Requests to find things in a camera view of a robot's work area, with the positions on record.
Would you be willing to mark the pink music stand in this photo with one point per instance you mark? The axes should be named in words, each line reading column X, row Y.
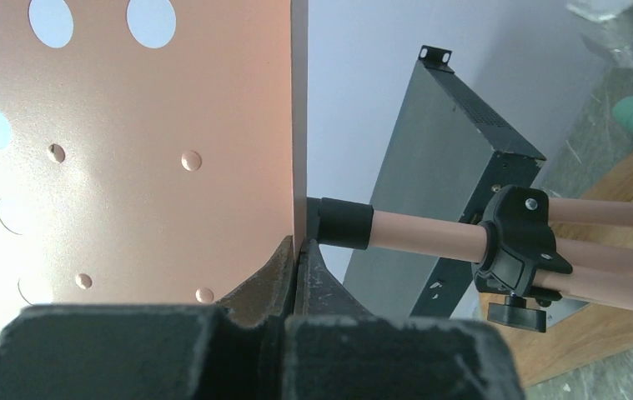
column 150, row 152

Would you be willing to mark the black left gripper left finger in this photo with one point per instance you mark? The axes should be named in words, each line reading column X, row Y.
column 227, row 350

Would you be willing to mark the metal bracket under unit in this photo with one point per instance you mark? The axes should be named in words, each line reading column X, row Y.
column 562, row 309

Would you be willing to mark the dark rack audio unit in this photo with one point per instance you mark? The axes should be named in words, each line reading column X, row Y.
column 449, row 153

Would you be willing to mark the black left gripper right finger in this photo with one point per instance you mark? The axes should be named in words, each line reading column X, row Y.
column 335, row 349

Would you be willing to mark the wooden board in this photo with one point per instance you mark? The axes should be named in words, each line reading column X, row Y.
column 595, row 344

